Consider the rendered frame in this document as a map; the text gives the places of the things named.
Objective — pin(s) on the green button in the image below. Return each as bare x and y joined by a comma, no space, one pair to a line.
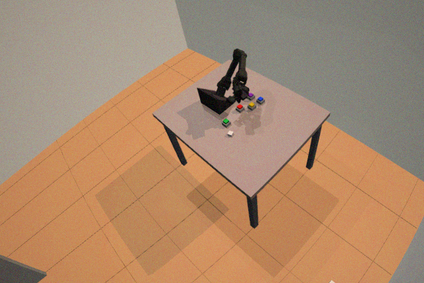
226,123

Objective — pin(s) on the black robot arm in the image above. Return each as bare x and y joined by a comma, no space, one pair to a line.
225,83

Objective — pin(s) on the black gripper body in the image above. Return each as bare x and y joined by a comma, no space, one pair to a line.
232,99

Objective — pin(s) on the red button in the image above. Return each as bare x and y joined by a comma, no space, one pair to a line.
240,108

